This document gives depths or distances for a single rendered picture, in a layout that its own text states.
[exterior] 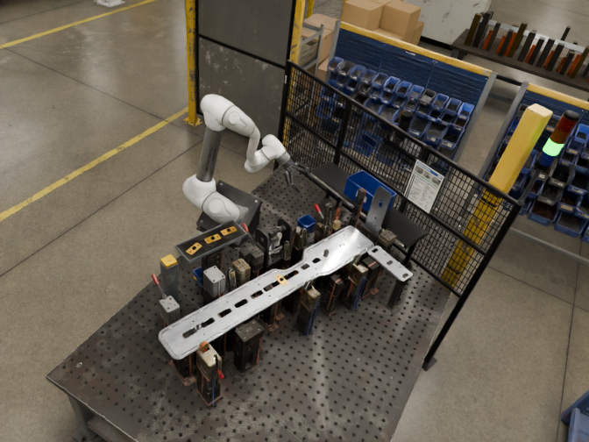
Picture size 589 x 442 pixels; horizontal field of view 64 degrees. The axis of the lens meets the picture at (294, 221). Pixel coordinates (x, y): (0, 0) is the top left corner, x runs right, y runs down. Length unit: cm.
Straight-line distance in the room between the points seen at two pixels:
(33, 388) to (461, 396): 285
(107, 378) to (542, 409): 292
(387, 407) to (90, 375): 152
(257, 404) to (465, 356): 192
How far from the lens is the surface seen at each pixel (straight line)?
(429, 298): 318
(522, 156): 267
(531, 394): 401
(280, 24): 458
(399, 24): 699
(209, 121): 276
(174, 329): 240
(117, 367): 268
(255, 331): 236
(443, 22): 910
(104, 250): 420
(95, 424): 308
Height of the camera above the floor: 297
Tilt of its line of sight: 42 degrees down
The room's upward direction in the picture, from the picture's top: 10 degrees clockwise
